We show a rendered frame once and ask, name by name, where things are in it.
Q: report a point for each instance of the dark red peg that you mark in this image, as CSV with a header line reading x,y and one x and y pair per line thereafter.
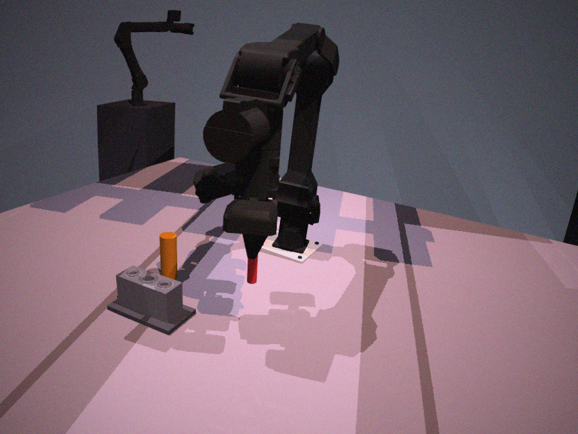
x,y
252,265

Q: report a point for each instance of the orange cylinder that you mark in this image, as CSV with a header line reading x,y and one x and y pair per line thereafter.
x,y
168,248

